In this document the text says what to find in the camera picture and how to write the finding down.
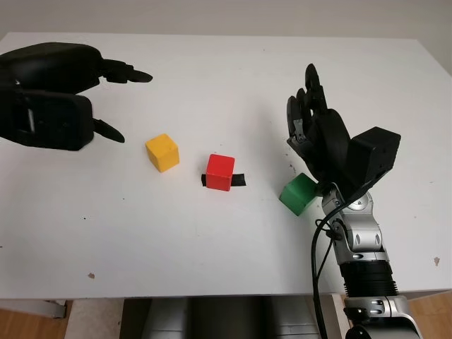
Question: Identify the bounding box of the green wooden block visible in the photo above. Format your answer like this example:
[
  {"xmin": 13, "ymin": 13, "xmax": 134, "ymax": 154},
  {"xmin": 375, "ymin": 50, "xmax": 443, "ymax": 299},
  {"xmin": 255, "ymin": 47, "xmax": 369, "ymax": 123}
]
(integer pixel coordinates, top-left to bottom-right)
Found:
[{"xmin": 278, "ymin": 172, "xmax": 319, "ymax": 217}]

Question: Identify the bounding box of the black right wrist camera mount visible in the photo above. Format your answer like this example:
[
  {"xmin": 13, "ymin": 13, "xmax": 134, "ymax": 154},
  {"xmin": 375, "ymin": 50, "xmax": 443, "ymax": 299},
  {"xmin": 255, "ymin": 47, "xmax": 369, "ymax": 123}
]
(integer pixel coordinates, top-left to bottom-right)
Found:
[{"xmin": 347, "ymin": 126, "xmax": 402, "ymax": 198}]

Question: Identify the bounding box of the black tape strip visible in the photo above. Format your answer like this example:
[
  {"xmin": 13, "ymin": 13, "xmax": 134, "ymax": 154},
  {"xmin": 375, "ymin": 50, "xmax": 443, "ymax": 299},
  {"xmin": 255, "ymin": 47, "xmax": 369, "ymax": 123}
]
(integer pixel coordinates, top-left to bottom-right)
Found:
[{"xmin": 200, "ymin": 172, "xmax": 246, "ymax": 188}]

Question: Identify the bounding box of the white table leg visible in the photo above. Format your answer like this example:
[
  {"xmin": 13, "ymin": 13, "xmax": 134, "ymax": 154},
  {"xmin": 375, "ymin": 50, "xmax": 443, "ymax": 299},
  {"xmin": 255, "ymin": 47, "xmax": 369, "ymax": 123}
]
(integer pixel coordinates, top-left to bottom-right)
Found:
[{"xmin": 330, "ymin": 293, "xmax": 354, "ymax": 339}]

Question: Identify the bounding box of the grey table bracket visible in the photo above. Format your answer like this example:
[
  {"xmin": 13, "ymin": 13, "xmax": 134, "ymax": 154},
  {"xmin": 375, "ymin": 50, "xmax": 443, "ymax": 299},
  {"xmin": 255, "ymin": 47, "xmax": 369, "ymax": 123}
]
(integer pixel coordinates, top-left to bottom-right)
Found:
[{"xmin": 33, "ymin": 299, "xmax": 68, "ymax": 319}]

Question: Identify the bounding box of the dark grey robot torso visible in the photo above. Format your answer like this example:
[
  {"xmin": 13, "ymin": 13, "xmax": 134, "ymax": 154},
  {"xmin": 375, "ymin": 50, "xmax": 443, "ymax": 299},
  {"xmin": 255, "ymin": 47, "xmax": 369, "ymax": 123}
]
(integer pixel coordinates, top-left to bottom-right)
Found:
[{"xmin": 121, "ymin": 296, "xmax": 336, "ymax": 339}]

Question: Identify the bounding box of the yellow wooden block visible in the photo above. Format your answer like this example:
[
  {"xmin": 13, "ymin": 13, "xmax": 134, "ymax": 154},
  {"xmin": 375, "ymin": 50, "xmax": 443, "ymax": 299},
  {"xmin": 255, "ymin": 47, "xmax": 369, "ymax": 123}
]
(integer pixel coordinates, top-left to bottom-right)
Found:
[{"xmin": 145, "ymin": 133, "xmax": 180, "ymax": 173}]

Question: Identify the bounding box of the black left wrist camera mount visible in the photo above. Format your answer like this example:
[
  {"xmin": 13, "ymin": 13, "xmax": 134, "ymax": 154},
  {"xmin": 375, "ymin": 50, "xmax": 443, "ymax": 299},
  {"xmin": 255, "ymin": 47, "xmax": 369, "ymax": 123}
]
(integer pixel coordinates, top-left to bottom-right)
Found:
[{"xmin": 0, "ymin": 84, "xmax": 95, "ymax": 153}]

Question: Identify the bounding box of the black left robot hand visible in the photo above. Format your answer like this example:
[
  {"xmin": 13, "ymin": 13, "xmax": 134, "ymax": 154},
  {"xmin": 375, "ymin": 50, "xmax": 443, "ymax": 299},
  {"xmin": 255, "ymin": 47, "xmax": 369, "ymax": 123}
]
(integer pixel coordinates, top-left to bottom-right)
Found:
[{"xmin": 0, "ymin": 42, "xmax": 153, "ymax": 144}]

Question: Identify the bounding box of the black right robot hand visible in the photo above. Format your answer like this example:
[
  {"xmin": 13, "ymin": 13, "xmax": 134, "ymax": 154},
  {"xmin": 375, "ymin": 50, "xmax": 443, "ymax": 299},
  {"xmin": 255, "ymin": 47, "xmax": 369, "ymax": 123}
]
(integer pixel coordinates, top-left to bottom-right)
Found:
[{"xmin": 285, "ymin": 63, "xmax": 355, "ymax": 194}]

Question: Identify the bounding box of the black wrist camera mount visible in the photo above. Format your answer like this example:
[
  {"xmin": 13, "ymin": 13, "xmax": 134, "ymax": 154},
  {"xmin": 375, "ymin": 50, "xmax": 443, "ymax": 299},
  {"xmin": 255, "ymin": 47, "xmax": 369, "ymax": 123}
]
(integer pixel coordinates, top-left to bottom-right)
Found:
[
  {"xmin": 347, "ymin": 126, "xmax": 402, "ymax": 198},
  {"xmin": 0, "ymin": 84, "xmax": 95, "ymax": 153}
]

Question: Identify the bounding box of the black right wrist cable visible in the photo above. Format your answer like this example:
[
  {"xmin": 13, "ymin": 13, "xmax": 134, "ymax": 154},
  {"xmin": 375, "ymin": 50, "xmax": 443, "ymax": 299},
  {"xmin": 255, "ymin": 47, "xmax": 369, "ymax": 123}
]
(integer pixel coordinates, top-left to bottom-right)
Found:
[{"xmin": 310, "ymin": 190, "xmax": 371, "ymax": 339}]

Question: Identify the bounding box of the red wooden block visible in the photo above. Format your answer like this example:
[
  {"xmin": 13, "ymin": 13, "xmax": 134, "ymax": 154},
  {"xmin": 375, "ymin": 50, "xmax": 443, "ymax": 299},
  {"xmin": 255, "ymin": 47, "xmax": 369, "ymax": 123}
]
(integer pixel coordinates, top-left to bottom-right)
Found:
[{"xmin": 206, "ymin": 153, "xmax": 236, "ymax": 192}]

